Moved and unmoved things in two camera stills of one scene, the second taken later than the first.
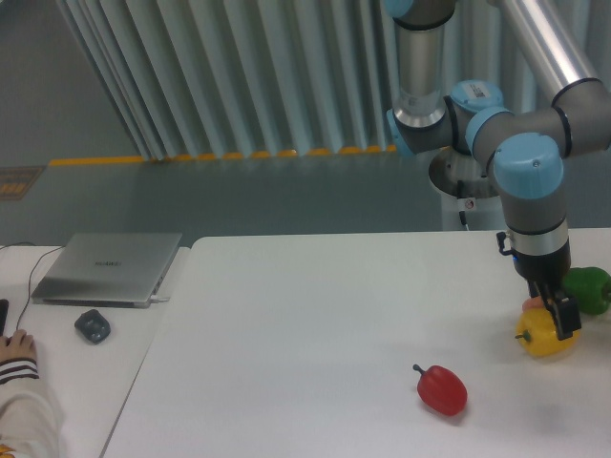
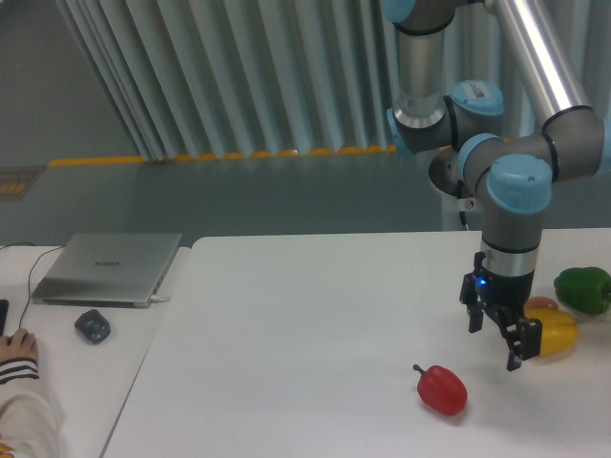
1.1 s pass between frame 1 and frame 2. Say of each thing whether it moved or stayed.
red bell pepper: stayed
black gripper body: moved
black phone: stayed
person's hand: stayed
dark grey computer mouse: stayed
